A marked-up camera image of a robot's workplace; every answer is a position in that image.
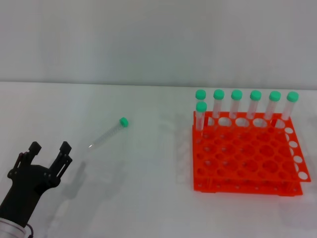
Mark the orange test tube rack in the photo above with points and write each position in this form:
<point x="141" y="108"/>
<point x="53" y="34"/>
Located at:
<point x="247" y="158"/>

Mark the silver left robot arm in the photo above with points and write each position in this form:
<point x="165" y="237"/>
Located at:
<point x="10" y="229"/>

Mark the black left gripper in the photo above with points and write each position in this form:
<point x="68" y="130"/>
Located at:
<point x="24" y="188"/>

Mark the clear graduated green-capped test tube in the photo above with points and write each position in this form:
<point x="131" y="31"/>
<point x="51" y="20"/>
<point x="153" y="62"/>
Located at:
<point x="123" y="121"/>

